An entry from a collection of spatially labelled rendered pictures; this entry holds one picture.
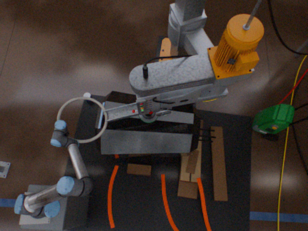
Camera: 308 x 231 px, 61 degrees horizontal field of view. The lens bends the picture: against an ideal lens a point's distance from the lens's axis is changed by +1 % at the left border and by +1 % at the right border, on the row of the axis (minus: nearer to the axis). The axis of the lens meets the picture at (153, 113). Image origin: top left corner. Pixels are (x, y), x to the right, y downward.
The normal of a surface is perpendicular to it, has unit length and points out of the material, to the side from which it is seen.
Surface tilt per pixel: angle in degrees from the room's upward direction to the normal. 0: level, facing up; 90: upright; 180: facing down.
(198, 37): 0
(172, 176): 0
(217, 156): 0
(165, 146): 45
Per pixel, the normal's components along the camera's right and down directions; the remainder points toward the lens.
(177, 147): -0.05, 0.43
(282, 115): -0.51, -0.48
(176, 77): 0.00, -0.33
